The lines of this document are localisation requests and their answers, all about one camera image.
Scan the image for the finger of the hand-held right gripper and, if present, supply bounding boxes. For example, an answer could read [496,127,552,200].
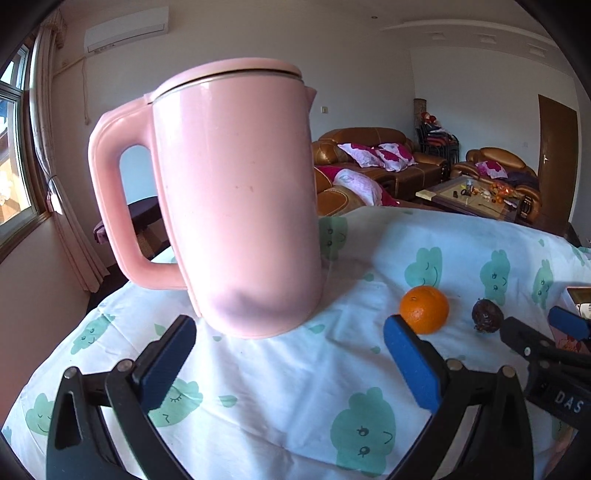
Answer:
[547,305,591,356]
[500,316,557,367]

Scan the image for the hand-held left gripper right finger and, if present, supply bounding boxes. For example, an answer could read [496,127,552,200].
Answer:
[383,315,536,480]

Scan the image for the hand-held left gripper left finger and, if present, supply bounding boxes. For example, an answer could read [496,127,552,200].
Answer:
[46,315,198,480]

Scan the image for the small dark wrinkled passion fruit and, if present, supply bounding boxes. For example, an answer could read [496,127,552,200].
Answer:
[471,299,505,333]

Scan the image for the orange mandarin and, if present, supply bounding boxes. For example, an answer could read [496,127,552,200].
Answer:
[399,285,450,335]

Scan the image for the white cloth with green prints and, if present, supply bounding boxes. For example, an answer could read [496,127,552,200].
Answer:
[0,205,591,480]

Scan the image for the glass coffee table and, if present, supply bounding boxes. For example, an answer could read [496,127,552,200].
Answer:
[416,178,533,223]

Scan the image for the white pillow with magenta flowers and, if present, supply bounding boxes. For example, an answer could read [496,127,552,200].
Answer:
[475,161,509,180]
[338,142,386,172]
[375,142,417,172]

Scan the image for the brown leather armchair with blanket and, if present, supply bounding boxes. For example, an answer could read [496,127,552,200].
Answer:
[314,165,400,219]

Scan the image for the brown wooden door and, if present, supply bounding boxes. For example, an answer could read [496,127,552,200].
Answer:
[538,95,579,190]

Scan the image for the pale pink pillow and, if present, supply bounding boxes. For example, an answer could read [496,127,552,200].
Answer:
[333,168,386,206]

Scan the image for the long brown leather sofa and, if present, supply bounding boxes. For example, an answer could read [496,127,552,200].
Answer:
[310,127,450,202]

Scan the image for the pink electric kettle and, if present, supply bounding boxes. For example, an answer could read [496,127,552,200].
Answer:
[88,58,325,340]

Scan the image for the stacked dark chairs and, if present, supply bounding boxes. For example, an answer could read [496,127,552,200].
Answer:
[417,124,461,161]

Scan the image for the beige curtain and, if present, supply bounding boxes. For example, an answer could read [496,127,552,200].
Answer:
[29,22,110,294]

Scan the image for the window with wooden frame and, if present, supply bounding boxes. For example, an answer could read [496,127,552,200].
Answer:
[0,46,52,261]

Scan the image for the white wall air conditioner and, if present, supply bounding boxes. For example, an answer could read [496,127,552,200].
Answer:
[84,10,170,52]

